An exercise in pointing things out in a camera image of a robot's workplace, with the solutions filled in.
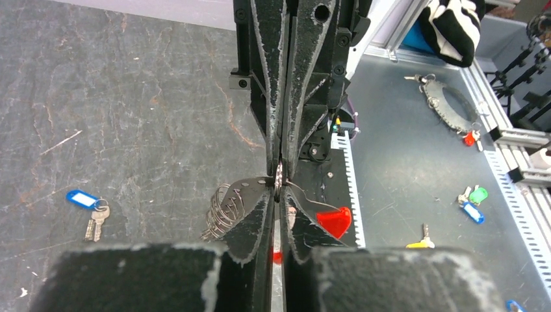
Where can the metal key holder red handle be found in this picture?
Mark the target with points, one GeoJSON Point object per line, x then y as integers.
{"type": "Point", "coordinates": [231, 203]}

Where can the spare metal key holder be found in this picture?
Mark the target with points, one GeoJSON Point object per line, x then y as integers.
{"type": "Point", "coordinates": [449, 103]}

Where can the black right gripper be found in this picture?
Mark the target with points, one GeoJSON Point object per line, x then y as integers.
{"type": "Point", "coordinates": [292, 57]}

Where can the red tagged key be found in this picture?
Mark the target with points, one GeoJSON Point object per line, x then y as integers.
{"type": "Point", "coordinates": [472, 138]}

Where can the checkered black white plush cloth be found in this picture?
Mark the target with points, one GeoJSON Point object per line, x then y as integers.
{"type": "Point", "coordinates": [452, 29]}

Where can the yellow tagged key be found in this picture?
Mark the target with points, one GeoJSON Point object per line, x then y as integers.
{"type": "Point", "coordinates": [425, 242]}

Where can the spare green blue tagged keys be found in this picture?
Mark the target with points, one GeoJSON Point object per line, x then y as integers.
{"type": "Point", "coordinates": [469, 201]}

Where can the slotted grey cable duct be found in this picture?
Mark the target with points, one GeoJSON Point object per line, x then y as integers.
{"type": "Point", "coordinates": [520, 208]}

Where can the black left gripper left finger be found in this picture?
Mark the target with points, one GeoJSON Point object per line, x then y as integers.
{"type": "Point", "coordinates": [247, 265]}

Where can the keys with blue tag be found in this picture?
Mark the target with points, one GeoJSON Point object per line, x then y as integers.
{"type": "Point", "coordinates": [97, 207]}

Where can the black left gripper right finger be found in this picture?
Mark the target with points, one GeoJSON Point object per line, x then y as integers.
{"type": "Point", "coordinates": [300, 234]}

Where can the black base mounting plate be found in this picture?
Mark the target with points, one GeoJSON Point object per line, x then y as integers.
{"type": "Point", "coordinates": [333, 182]}

